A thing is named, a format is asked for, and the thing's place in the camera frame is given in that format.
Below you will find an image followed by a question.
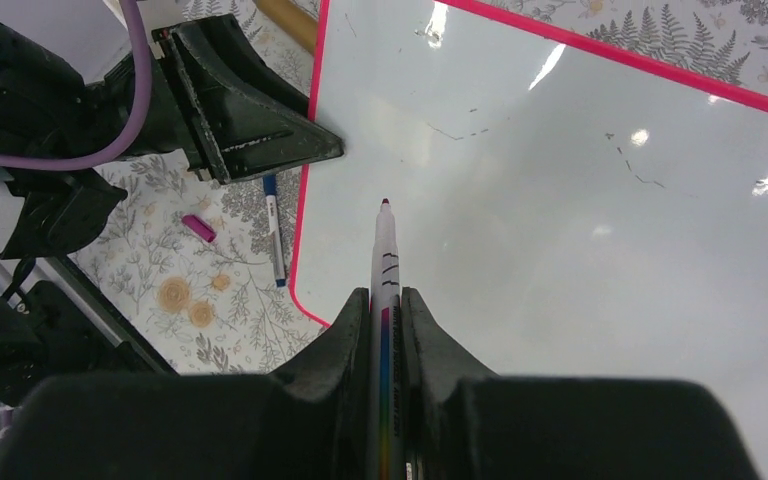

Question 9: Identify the magenta marker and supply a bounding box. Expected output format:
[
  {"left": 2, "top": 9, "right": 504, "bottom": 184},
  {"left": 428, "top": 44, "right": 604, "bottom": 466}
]
[{"left": 368, "top": 199, "right": 406, "bottom": 479}]

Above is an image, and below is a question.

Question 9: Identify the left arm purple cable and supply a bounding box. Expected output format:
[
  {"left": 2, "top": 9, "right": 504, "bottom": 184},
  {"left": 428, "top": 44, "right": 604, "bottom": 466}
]
[{"left": 0, "top": 0, "right": 155, "bottom": 174}]

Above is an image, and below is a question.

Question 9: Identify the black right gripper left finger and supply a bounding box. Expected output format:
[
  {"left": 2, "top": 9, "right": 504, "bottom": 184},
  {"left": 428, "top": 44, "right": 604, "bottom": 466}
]
[{"left": 269, "top": 287, "right": 370, "bottom": 479}]

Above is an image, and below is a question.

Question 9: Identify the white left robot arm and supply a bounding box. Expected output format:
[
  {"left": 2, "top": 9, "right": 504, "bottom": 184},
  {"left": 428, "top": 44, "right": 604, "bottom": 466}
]
[{"left": 0, "top": 1, "right": 344, "bottom": 259}]

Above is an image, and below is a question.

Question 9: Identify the floral patterned table mat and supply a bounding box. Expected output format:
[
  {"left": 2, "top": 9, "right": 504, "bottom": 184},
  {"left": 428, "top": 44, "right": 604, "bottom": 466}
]
[{"left": 72, "top": 1, "right": 768, "bottom": 373}]

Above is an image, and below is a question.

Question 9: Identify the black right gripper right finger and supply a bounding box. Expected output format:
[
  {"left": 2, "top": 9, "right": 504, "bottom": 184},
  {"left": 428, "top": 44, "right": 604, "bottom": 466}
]
[{"left": 401, "top": 287, "right": 496, "bottom": 479}]

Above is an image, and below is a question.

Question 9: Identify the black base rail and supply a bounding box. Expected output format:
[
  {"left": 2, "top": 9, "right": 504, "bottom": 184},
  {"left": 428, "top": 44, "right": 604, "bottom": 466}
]
[{"left": 0, "top": 257, "right": 175, "bottom": 407}]

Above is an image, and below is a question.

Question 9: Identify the pink framed whiteboard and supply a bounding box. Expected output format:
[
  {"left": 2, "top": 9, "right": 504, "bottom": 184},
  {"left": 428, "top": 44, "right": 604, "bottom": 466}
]
[{"left": 290, "top": 1, "right": 768, "bottom": 479}]

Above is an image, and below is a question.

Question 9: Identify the brown wooden toy microphone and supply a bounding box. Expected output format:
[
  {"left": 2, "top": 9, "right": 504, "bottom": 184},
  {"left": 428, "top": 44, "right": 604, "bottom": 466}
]
[{"left": 254, "top": 0, "right": 318, "bottom": 55}]

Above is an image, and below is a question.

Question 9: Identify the magenta marker cap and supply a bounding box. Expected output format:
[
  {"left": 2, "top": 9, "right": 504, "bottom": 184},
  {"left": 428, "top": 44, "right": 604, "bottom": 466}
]
[{"left": 181, "top": 214, "right": 217, "bottom": 243}]

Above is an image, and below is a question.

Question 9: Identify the blue capped marker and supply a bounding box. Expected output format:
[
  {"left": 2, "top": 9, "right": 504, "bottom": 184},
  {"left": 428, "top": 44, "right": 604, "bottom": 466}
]
[{"left": 262, "top": 175, "right": 287, "bottom": 288}]

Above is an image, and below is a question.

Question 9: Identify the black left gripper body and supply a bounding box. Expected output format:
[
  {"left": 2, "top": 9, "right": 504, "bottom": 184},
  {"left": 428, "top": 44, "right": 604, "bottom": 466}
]
[{"left": 0, "top": 9, "right": 184, "bottom": 163}]

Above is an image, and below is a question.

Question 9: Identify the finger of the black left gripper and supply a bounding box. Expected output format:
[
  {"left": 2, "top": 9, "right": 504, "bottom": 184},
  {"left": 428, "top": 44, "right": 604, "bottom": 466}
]
[{"left": 152, "top": 14, "right": 344, "bottom": 184}]

